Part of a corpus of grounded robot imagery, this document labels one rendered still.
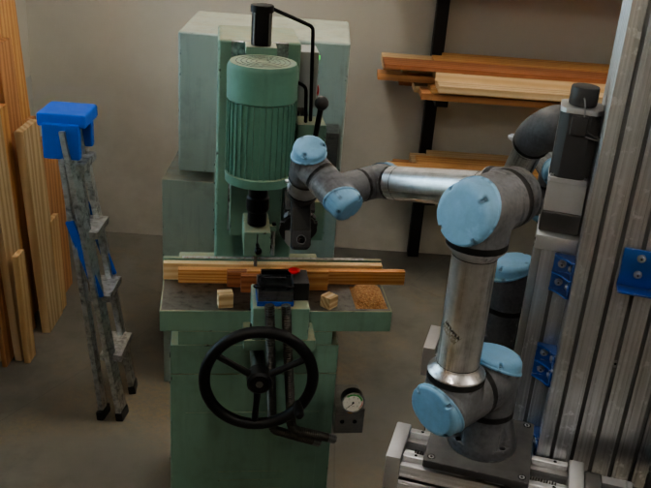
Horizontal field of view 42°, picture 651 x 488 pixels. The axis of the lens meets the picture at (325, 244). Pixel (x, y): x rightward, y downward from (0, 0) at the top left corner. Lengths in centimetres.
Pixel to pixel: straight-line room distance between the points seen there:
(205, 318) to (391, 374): 160
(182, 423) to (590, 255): 117
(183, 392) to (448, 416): 86
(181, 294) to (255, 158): 42
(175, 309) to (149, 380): 139
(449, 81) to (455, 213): 253
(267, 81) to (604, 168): 80
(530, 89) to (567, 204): 219
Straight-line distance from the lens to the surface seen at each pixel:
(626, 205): 182
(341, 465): 313
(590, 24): 459
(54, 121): 291
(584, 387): 200
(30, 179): 365
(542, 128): 211
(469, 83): 403
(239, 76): 206
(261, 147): 209
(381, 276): 235
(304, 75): 242
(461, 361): 166
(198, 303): 221
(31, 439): 330
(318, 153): 182
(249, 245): 222
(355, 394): 227
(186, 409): 234
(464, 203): 151
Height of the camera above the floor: 195
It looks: 24 degrees down
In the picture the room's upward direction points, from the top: 4 degrees clockwise
